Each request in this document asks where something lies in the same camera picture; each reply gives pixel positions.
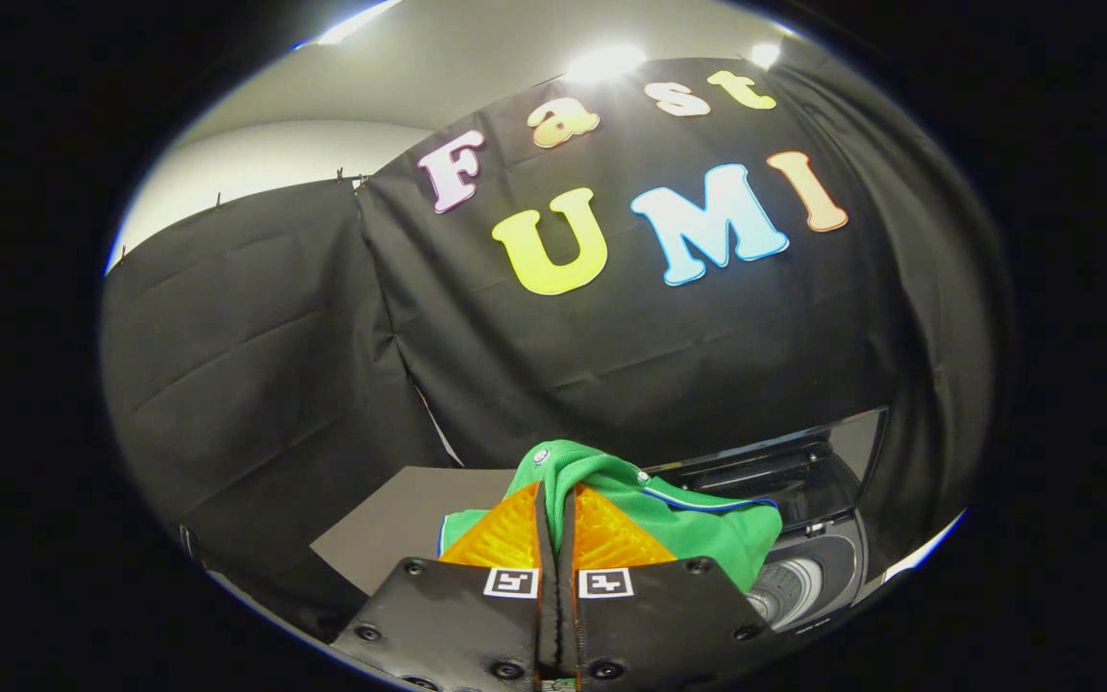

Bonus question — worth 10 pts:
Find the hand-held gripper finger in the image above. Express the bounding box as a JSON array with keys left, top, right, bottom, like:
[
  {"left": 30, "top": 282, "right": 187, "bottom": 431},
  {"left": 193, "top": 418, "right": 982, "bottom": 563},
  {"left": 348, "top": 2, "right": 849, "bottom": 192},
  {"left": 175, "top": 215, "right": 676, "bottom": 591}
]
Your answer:
[
  {"left": 331, "top": 482, "right": 560, "bottom": 692},
  {"left": 559, "top": 483, "right": 777, "bottom": 692}
]

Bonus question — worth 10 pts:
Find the green polo shirt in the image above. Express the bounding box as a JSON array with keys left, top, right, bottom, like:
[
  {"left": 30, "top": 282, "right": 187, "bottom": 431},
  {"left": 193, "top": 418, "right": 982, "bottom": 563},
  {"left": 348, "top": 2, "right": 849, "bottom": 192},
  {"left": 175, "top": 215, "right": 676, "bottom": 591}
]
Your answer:
[{"left": 437, "top": 438, "right": 784, "bottom": 594}]

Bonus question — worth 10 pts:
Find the dark washing machine lid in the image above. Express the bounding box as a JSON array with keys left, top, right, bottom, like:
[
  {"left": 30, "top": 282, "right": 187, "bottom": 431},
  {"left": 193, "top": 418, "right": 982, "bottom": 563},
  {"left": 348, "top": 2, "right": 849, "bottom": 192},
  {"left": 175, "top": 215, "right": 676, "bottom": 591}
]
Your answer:
[{"left": 645, "top": 406, "right": 891, "bottom": 536}]

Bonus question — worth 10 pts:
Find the black backdrop cloth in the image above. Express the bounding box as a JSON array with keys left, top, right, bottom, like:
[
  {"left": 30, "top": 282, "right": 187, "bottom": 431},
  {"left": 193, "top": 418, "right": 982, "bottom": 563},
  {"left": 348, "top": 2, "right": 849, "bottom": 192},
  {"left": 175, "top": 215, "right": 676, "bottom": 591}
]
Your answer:
[{"left": 100, "top": 38, "right": 1014, "bottom": 643}]

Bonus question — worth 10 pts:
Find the ceiling light panel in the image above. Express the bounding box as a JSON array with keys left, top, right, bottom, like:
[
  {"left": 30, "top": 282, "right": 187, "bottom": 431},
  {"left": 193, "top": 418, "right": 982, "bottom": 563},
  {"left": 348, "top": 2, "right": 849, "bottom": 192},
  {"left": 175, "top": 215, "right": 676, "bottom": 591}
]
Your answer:
[{"left": 565, "top": 42, "right": 649, "bottom": 85}]

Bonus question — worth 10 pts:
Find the large bright ceiling light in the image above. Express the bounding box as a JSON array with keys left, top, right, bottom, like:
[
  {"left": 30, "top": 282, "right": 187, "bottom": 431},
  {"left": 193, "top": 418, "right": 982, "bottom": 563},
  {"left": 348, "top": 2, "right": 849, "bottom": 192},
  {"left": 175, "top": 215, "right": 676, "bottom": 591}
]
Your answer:
[{"left": 313, "top": 0, "right": 406, "bottom": 47}]

